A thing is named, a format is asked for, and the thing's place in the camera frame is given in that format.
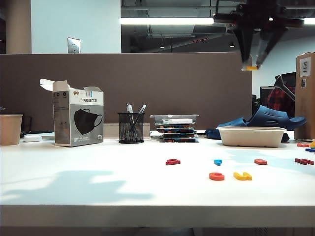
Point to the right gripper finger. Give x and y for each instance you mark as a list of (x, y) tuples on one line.
[(244, 44), (267, 41)]

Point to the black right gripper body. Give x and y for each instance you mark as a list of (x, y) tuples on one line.
[(261, 17)]

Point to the yellow letter p magnet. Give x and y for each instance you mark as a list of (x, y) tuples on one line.
[(251, 67)]

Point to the yellow letter u magnet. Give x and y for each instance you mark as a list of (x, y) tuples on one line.
[(238, 176)]

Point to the orange letter c magnet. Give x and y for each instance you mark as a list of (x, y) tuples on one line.
[(213, 177)]

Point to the red letter q magnet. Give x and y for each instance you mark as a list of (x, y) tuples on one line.
[(173, 162)]

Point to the letter magnet pack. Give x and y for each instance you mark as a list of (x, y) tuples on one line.
[(177, 140), (177, 135), (174, 127)]

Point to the orange letter s magnet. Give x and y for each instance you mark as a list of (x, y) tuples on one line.
[(260, 161)]

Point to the blue letter r magnet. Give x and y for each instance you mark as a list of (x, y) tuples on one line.
[(217, 162)]

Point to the dark red letter magnet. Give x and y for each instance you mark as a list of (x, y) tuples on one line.
[(302, 161)]

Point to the brown paper cup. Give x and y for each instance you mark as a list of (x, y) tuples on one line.
[(10, 129)]

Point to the black monitor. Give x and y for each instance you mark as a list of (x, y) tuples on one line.
[(264, 93)]

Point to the red plaid garment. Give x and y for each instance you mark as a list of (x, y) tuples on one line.
[(279, 100)]

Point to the navy blue rubber slipper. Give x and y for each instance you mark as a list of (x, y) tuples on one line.
[(269, 115), (230, 123)]

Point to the brown cardboard box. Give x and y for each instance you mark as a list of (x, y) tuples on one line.
[(304, 110)]

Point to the beige pulp tray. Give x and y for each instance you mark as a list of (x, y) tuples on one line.
[(251, 137)]

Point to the white flat item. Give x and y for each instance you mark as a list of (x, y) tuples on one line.
[(176, 121)]

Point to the clear plastic case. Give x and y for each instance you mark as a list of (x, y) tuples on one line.
[(156, 118)]

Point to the black silver pen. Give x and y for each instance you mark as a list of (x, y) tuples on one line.
[(129, 108), (142, 108)]

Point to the brown desk partition screen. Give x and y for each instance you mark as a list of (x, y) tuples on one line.
[(123, 86)]

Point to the black mesh pen holder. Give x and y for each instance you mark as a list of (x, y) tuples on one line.
[(130, 130)]

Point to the grey white mask box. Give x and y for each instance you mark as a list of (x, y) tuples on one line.
[(77, 118)]

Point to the grey flat notebook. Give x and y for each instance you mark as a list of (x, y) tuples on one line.
[(48, 136)]

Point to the white earbuds case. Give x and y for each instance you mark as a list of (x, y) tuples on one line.
[(32, 138)]

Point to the metal wall switch plate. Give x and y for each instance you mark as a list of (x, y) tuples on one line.
[(73, 45)]

